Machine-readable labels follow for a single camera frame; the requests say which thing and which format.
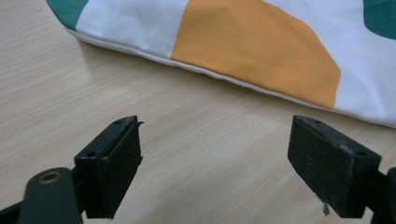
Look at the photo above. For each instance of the white tote bag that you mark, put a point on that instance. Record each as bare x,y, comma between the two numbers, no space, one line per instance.
255,46

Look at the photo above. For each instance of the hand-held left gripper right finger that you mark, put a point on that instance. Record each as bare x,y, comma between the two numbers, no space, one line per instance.
327,168

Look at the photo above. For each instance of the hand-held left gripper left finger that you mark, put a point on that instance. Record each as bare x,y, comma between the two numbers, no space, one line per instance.
115,168

